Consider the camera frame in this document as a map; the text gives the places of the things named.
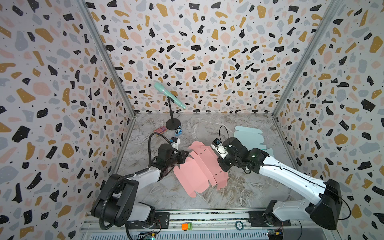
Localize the black corrugated cable hose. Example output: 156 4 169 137
98 131 172 230

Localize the pink paper box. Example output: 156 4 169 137
174 141 229 198

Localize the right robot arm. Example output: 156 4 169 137
211 138 343 231

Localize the thin black camera cable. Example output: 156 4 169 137
218 125 231 145

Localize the orange button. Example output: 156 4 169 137
181 222 193 231

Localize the small blue toy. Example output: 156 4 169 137
175 126 183 136

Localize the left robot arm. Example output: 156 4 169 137
91 144 189 230

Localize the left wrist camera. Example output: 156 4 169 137
170 137 181 150

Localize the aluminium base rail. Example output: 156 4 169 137
78 208 340 240

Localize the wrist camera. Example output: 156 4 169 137
170 137 181 150
211 138 228 159

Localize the mint flat paper box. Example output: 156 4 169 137
234 126 274 156

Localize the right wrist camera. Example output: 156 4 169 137
211 138 228 159

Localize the small pink card box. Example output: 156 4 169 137
154 126 168 134

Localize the black microphone stand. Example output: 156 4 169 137
166 97 181 131

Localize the mint green microphone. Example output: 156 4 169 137
154 82 187 110

